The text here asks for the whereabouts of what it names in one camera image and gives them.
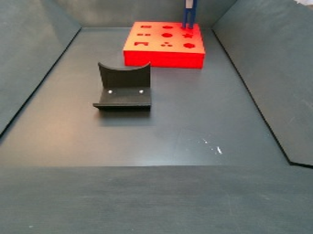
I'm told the black curved holder stand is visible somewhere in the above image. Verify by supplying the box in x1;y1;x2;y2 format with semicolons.
93;63;152;110

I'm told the red shape-sorter block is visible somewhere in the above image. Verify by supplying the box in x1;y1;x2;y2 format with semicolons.
124;22;207;69

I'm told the blue square-circle peg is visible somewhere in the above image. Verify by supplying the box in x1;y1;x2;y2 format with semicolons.
182;0;198;29

